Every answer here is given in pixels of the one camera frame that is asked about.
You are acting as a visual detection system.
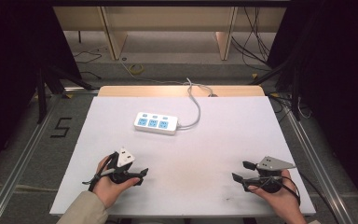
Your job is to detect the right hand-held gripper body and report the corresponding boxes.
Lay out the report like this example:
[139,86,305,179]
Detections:
[250,155,296,193]

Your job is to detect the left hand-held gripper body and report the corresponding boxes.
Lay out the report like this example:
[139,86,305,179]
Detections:
[106,147,145,185]

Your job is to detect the person's left hand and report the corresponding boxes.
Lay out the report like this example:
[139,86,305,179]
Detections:
[92,154,141,209]

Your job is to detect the person's right hand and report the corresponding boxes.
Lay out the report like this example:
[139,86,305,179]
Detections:
[248,169,302,224]

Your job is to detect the white power strip blue sockets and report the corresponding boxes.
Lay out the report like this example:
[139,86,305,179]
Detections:
[133,111,180,136]

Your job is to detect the light wooden table board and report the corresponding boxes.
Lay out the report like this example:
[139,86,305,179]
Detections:
[97,85,266,98]

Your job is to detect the black metal stand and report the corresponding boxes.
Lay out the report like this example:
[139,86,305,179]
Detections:
[34,63,95,125]
[249,54,304,122]

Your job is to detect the yellow tape roll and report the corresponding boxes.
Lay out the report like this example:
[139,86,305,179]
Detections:
[128,63,145,76]

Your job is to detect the light wooden desk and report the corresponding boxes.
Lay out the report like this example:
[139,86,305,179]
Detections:
[52,6,287,62]

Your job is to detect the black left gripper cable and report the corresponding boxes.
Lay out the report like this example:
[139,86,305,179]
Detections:
[81,151,119,192]

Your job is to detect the aluminium floor rail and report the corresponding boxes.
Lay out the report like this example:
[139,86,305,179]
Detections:
[282,107,354,224]
[0,92,62,224]

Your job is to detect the black and white floor cables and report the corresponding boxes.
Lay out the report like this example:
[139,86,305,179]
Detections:
[268,91,313,123]

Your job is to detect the grey power strip cable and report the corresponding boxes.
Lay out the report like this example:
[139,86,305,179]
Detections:
[177,77,214,130]

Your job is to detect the thin white floor cable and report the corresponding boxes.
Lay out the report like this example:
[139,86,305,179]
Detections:
[117,57,188,86]

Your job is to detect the thin black floor cable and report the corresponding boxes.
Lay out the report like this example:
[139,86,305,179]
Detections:
[72,49,103,80]

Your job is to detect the bundle of black cables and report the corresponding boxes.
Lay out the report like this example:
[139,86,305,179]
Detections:
[230,6,274,73]

